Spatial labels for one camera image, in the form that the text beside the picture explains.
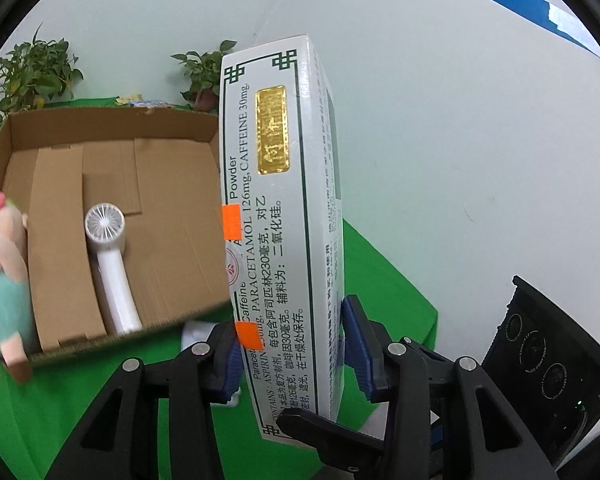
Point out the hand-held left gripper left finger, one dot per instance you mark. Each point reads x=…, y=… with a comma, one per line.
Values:
x=232, y=370

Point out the blue and white packet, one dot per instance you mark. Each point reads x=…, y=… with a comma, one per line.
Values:
x=150, y=104

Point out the white medicine box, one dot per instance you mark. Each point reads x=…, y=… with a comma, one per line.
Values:
x=280, y=260

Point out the white handheld fan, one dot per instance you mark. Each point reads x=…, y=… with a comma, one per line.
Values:
x=112, y=270

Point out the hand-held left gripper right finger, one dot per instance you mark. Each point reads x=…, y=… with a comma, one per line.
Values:
x=360, y=355

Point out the small green potted plant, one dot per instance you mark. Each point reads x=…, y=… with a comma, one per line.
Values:
x=205, y=72

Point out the large cardboard box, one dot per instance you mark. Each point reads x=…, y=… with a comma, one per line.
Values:
x=180, y=260

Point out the pink and teal plush pig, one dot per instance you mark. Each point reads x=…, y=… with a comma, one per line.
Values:
x=2, y=270

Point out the long brown cardboard box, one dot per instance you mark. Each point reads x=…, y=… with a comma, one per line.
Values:
x=60, y=260

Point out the small white folding holder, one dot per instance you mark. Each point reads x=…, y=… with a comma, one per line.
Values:
x=195, y=332

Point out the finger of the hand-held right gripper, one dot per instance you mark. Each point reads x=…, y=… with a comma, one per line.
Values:
x=325, y=427

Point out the large green potted plant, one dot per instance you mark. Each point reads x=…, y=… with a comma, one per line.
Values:
x=30, y=75

